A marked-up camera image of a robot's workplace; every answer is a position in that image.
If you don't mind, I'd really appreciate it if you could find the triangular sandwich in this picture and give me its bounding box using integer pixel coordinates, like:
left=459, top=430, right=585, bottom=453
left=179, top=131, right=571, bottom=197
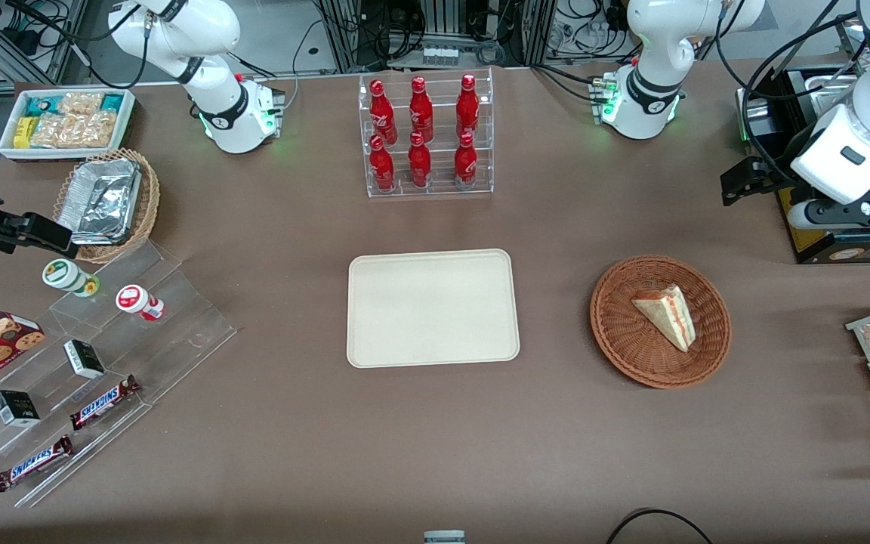
left=631, top=284, right=697, bottom=353

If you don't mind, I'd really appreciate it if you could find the light tan wicker basket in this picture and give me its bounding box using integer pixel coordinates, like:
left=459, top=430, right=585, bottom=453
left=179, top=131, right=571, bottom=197
left=54, top=149, right=161, bottom=264

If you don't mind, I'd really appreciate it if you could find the brown round wicker basket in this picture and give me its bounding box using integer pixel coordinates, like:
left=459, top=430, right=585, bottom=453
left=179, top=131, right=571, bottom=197
left=590, top=255, right=732, bottom=390

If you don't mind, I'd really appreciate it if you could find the cream rectangular tray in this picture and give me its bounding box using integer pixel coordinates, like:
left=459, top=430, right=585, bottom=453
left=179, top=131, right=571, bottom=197
left=347, top=249, right=520, bottom=369

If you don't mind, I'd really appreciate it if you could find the white plastic bin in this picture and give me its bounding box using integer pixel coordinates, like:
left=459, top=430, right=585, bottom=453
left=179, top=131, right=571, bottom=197
left=0, top=88, right=136, bottom=162

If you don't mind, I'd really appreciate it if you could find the green lid white jar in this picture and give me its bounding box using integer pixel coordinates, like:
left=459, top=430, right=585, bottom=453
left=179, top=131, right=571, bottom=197
left=42, top=258, right=100, bottom=298

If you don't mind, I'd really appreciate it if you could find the stack of foil trays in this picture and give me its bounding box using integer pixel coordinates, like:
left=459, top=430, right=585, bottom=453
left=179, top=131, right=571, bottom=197
left=57, top=159, right=142, bottom=246

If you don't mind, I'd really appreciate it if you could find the large clear cracker bag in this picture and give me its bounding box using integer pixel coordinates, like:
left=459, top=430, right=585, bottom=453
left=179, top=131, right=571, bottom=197
left=31, top=112, right=116, bottom=149

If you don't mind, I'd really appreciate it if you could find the black hot food warmer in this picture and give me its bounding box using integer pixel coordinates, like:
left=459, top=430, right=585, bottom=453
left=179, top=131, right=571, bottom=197
left=736, top=64, right=870, bottom=265

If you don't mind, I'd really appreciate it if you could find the small clear cracker bag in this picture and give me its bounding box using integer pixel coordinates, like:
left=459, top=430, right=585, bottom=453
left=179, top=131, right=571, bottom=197
left=57, top=91, right=103, bottom=118

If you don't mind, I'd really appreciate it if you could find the red lid white jar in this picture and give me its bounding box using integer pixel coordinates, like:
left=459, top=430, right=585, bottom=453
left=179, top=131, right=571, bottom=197
left=116, top=284, right=165, bottom=322

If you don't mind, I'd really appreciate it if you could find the small black carton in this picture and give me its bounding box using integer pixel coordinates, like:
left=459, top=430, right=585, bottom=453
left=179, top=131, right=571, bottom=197
left=0, top=390, right=41, bottom=428
left=63, top=339, right=106, bottom=379

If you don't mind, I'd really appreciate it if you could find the clear acrylic stepped display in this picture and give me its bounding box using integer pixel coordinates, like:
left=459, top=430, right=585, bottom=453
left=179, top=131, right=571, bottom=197
left=0, top=240, right=238, bottom=508

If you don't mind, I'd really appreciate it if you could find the Snickers chocolate bar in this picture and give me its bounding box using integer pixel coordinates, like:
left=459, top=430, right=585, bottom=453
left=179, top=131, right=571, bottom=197
left=0, top=435, right=75, bottom=493
left=70, top=376, right=141, bottom=431

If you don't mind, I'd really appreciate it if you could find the red cola bottle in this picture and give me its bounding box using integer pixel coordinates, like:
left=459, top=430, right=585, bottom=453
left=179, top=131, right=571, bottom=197
left=370, top=79, right=398, bottom=144
left=369, top=135, right=396, bottom=192
left=456, top=74, right=480, bottom=138
left=409, top=76, right=434, bottom=143
left=454, top=133, right=478, bottom=190
left=408, top=131, right=432, bottom=188

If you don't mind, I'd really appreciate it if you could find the clear acrylic bottle rack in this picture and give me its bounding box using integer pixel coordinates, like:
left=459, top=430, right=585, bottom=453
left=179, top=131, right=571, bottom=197
left=358, top=68, right=495, bottom=199

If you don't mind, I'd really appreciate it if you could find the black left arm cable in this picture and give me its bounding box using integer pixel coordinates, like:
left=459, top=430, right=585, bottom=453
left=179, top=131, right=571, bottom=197
left=713, top=0, right=870, bottom=190

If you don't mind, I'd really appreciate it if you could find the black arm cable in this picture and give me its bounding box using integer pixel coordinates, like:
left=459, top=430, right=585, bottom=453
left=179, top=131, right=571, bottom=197
left=713, top=0, right=870, bottom=190
left=6, top=0, right=150, bottom=89

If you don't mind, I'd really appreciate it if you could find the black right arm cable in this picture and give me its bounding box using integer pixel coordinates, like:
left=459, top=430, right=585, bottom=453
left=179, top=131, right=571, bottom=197
left=6, top=0, right=150, bottom=89

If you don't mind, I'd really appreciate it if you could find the black looped cable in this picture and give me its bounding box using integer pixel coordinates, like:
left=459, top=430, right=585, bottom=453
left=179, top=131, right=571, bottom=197
left=605, top=508, right=715, bottom=544

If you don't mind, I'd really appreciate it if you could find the aluminium frame rack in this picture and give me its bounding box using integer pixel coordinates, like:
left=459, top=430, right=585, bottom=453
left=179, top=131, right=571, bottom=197
left=314, top=0, right=557, bottom=73

